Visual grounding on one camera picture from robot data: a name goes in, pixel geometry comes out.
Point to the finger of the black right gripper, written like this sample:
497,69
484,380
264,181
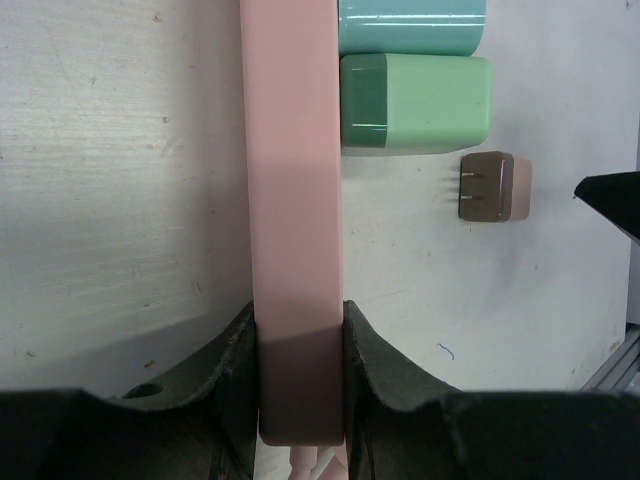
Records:
616,197

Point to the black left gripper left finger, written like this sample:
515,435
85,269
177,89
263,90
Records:
197,420

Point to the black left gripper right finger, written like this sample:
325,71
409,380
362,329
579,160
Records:
403,423

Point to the brown-pink plug block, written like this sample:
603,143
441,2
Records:
494,187

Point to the teal plug block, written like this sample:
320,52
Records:
425,27

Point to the long pink power strip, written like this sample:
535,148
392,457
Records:
292,117

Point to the aluminium right side rail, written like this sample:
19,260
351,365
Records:
618,372

